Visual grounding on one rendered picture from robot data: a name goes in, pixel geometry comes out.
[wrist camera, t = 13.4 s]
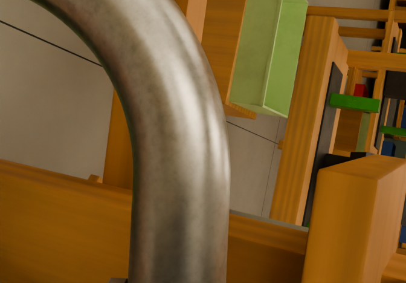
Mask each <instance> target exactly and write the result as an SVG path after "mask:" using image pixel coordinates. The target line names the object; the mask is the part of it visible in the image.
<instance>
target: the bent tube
mask: <svg viewBox="0 0 406 283"><path fill-rule="evenodd" d="M29 1H31V2H33V3H35V4H37V5H39V6H41V7H42V8H44V9H45V10H47V11H48V12H50V13H51V14H53V15H54V16H55V17H57V18H58V19H60V20H61V21H62V22H63V23H64V24H65V25H67V26H68V27H69V28H70V29H72V31H73V32H75V34H76V35H78V37H79V38H81V40H82V41H83V42H84V43H85V44H86V45H87V46H88V48H89V49H90V50H91V51H92V52H93V54H94V55H95V57H96V58H97V59H98V61H99V62H100V63H101V65H102V67H103V68H104V70H105V71H106V73H107V75H108V77H109V78H110V80H111V82H112V84H113V86H114V88H115V90H116V92H117V95H118V98H119V99H120V103H121V105H122V108H123V111H124V115H125V118H126V121H127V126H128V130H129V135H130V142H131V146H132V158H133V187H132V210H131V223H130V247H129V270H128V283H226V277H227V251H228V224H229V210H230V180H231V164H230V145H229V139H228V130H227V123H226V119H225V113H224V108H223V105H222V100H221V96H220V94H219V90H218V86H217V83H216V80H215V78H214V74H213V72H212V69H211V66H210V64H209V62H208V59H207V57H206V55H205V52H204V50H203V48H202V46H201V43H200V41H199V39H198V37H197V35H196V34H195V32H194V30H193V29H192V26H191V25H190V23H189V21H188V20H187V18H186V17H185V15H184V14H183V12H182V10H181V9H180V7H179V6H178V4H177V3H176V2H175V0H29Z"/></svg>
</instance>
